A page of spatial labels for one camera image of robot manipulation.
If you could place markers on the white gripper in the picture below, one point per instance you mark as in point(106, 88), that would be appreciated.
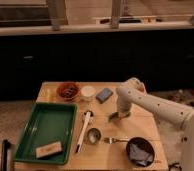
point(123, 108)

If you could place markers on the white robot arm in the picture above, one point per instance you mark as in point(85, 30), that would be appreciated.
point(180, 115)

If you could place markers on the green plastic tray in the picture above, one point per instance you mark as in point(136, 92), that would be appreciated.
point(47, 123)

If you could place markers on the blue sponge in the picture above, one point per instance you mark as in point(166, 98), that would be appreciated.
point(104, 94)

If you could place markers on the orange fruit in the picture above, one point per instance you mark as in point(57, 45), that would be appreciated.
point(142, 88)

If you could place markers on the metal fork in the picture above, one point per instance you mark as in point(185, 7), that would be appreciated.
point(111, 140)

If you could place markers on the white cup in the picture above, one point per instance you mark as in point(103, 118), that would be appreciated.
point(87, 93)

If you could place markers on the metal measuring cup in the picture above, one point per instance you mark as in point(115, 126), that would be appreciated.
point(93, 135)

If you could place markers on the dark pan with cloth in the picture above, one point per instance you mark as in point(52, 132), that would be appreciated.
point(143, 144)

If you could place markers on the grey cloth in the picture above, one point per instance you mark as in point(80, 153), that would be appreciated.
point(139, 156)

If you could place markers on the orange bowl with beans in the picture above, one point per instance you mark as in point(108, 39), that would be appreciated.
point(68, 91)

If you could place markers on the wooden block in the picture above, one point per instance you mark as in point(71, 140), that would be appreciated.
point(48, 149)

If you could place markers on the white handled utensil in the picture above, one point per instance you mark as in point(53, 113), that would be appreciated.
point(88, 116)

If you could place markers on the black chair post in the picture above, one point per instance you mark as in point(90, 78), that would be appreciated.
point(6, 145)

